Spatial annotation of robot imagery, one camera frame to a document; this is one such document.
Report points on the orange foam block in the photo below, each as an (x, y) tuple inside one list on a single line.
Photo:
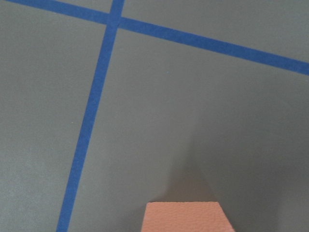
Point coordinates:
[(185, 217)]

